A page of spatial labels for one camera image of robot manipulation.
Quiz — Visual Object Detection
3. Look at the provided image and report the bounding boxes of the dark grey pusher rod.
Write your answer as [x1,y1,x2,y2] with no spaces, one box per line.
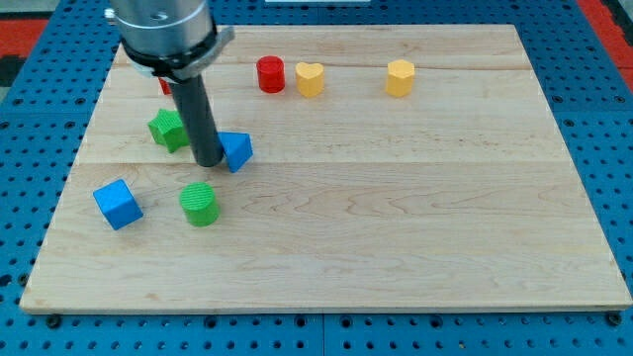
[169,75,224,167]

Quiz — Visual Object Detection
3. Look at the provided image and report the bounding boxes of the red star block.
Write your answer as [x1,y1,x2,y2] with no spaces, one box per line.
[158,78,172,95]

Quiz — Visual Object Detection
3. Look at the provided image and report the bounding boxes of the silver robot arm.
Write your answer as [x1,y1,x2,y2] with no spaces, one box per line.
[104,0,234,167]

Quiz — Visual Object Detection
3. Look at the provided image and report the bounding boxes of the green star block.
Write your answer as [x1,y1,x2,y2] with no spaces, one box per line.
[147,109,189,153]

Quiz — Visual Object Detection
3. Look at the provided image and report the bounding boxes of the blue triangle block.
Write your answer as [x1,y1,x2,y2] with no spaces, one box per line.
[219,132,253,173]

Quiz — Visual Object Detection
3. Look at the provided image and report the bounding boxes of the red cylinder block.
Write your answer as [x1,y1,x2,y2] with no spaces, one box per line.
[256,55,286,93]

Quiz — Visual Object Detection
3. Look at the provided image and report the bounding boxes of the green cylinder block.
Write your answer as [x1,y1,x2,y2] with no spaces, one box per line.
[179,182,220,226]

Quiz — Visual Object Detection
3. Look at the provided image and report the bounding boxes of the yellow heart block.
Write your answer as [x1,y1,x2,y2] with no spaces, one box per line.
[295,62,324,98]

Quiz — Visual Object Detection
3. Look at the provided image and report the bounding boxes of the blue cube block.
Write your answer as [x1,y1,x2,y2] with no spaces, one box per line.
[93,179,143,230]

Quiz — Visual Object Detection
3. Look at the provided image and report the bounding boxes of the yellow hexagon block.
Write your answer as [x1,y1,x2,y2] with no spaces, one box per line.
[385,59,415,97]

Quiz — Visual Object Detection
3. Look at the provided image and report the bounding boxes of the light wooden board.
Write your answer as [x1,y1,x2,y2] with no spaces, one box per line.
[20,25,632,314]

